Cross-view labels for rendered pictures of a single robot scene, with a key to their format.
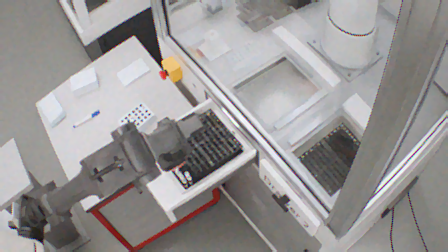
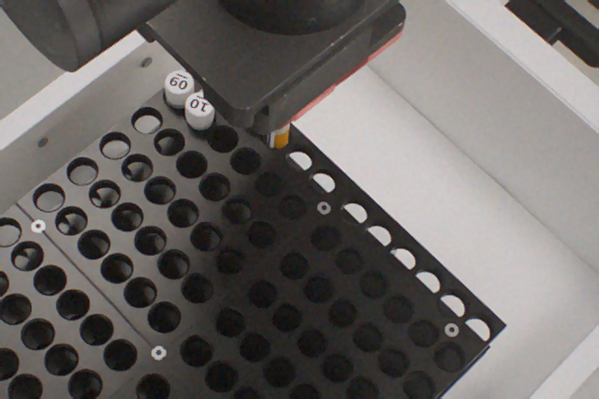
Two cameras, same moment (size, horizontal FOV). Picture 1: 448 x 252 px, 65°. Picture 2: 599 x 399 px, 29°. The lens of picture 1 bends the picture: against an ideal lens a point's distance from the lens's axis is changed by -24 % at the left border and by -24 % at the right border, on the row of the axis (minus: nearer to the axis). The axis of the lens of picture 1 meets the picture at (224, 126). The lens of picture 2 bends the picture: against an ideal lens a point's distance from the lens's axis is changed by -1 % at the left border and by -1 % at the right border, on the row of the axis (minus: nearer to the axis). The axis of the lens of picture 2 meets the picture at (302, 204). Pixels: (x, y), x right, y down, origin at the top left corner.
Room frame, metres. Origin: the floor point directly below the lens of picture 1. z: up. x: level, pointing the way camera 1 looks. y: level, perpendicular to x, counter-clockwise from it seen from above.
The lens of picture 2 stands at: (0.85, 0.07, 1.34)
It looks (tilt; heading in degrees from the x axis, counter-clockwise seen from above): 65 degrees down; 154
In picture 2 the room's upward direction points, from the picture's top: 12 degrees clockwise
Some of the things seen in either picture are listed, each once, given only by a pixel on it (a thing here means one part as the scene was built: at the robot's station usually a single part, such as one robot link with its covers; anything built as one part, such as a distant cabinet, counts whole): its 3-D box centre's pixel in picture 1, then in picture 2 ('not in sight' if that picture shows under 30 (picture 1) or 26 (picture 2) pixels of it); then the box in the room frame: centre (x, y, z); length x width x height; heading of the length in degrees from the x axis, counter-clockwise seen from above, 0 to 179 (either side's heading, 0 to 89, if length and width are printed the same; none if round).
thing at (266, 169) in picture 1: (289, 199); not in sight; (0.50, -0.17, 0.87); 0.29 x 0.02 x 0.11; 30
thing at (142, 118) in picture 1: (136, 120); not in sight; (0.91, 0.32, 0.78); 0.12 x 0.08 x 0.04; 128
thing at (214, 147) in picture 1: (198, 150); (160, 375); (0.71, 0.09, 0.87); 0.22 x 0.18 x 0.06; 120
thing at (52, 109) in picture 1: (51, 108); not in sight; (1.03, 0.73, 0.78); 0.15 x 0.10 x 0.04; 37
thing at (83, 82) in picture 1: (84, 82); not in sight; (1.14, 0.57, 0.79); 0.13 x 0.09 x 0.05; 104
